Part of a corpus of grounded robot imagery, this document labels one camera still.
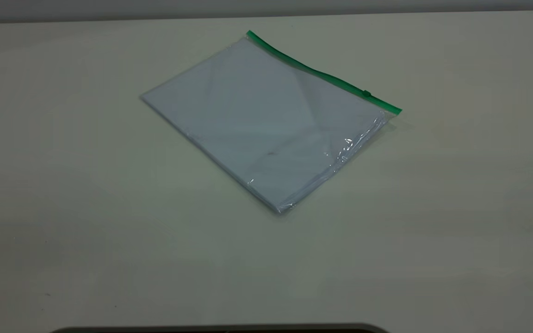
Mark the white paper sheets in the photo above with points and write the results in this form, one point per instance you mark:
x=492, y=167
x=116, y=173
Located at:
x=248, y=125

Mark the clear plastic zip bag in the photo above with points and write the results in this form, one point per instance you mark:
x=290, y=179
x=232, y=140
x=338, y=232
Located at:
x=266, y=115

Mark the dark curved robot base edge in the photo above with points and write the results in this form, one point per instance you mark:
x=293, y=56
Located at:
x=220, y=329

